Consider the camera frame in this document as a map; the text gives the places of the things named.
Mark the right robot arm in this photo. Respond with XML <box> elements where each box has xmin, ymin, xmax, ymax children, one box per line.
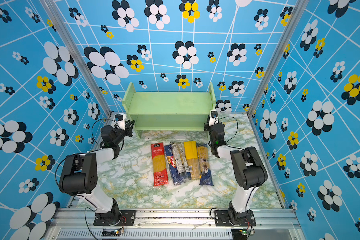
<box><xmin>204</xmin><ymin>118</ymin><xmax>268</xmax><ymax>227</ymax></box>

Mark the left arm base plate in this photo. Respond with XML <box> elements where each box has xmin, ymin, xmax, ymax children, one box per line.
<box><xmin>93</xmin><ymin>210</ymin><xmax>136</xmax><ymax>227</ymax></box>

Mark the aluminium front rail frame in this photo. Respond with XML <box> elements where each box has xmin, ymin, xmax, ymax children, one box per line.
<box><xmin>45</xmin><ymin>209</ymin><xmax>305</xmax><ymax>240</ymax></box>

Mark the blue Barilla spaghetti box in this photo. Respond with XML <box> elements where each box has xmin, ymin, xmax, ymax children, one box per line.
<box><xmin>164</xmin><ymin>145</ymin><xmax>185</xmax><ymax>186</ymax></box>

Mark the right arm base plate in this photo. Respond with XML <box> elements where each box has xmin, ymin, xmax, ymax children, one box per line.
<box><xmin>212</xmin><ymin>209</ymin><xmax>257</xmax><ymax>227</ymax></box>

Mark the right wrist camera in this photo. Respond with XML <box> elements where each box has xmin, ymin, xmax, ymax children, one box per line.
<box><xmin>209</xmin><ymin>110</ymin><xmax>219</xmax><ymax>126</ymax></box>

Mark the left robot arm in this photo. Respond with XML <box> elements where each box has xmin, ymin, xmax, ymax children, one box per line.
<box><xmin>57</xmin><ymin>114</ymin><xmax>135</xmax><ymax>226</ymax></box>

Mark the yellow spaghetti bag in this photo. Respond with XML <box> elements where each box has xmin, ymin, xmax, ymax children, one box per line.
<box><xmin>184</xmin><ymin>141</ymin><xmax>201</xmax><ymax>180</ymax></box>

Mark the clear white label spaghetti bag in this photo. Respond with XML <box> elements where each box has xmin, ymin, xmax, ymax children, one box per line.
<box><xmin>171</xmin><ymin>142</ymin><xmax>191</xmax><ymax>182</ymax></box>

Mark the blue clear spaghetti bag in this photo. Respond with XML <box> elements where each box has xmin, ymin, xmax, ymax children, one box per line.
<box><xmin>197</xmin><ymin>143</ymin><xmax>214</xmax><ymax>186</ymax></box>

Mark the green wooden shelf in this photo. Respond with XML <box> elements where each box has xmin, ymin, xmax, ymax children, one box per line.
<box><xmin>123</xmin><ymin>83</ymin><xmax>216</xmax><ymax>138</ymax></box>

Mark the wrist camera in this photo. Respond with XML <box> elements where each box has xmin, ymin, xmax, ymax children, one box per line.
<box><xmin>114</xmin><ymin>114</ymin><xmax>126</xmax><ymax>130</ymax></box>
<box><xmin>209</xmin><ymin>110</ymin><xmax>219</xmax><ymax>126</ymax></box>

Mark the red spaghetti bag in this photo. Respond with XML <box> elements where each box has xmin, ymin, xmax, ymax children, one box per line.
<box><xmin>151</xmin><ymin>143</ymin><xmax>169</xmax><ymax>187</ymax></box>

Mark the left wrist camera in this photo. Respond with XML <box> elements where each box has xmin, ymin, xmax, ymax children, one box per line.
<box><xmin>114</xmin><ymin>114</ymin><xmax>126</xmax><ymax>130</ymax></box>

